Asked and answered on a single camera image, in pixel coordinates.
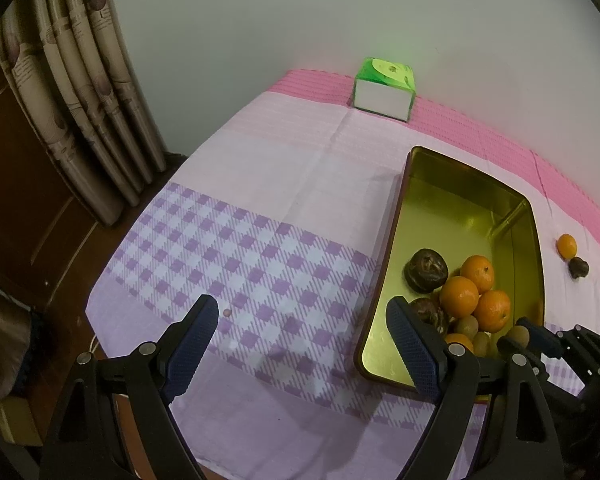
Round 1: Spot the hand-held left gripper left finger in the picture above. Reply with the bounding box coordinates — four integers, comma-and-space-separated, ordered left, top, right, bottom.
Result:
39, 294, 220, 480

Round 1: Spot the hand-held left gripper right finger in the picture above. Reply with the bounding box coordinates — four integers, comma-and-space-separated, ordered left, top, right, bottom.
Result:
385, 296, 566, 480

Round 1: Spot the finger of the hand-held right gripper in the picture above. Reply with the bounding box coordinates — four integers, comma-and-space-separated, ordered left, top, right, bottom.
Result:
518, 317, 567, 359
496, 336, 552, 384

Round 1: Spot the large tangerine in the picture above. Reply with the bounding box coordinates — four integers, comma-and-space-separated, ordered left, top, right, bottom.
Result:
472, 290, 512, 333

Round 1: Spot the yellow-orange orange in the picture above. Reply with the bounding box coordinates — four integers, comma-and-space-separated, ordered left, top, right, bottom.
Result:
444, 333, 476, 356
556, 233, 578, 260
439, 276, 480, 318

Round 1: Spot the small tangerine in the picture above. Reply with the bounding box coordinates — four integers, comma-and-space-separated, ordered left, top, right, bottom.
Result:
460, 255, 496, 293

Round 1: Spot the gold and maroon tin box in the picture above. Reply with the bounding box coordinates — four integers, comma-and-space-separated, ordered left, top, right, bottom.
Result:
354, 146, 546, 403

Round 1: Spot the lilac checkered tablecloth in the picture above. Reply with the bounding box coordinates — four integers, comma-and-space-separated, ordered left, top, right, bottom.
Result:
85, 91, 600, 480

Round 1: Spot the pink quilted table cover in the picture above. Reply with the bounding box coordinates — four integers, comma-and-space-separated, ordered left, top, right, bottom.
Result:
270, 67, 600, 241

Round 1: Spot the brown wooden cabinet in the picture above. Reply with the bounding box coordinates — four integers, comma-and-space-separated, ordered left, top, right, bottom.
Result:
0, 35, 188, 321

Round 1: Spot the green and white tissue box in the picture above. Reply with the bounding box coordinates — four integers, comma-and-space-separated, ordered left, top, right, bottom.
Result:
352, 57, 416, 123

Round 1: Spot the beige patterned curtain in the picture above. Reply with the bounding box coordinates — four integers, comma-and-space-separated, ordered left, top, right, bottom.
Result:
0, 0, 168, 226

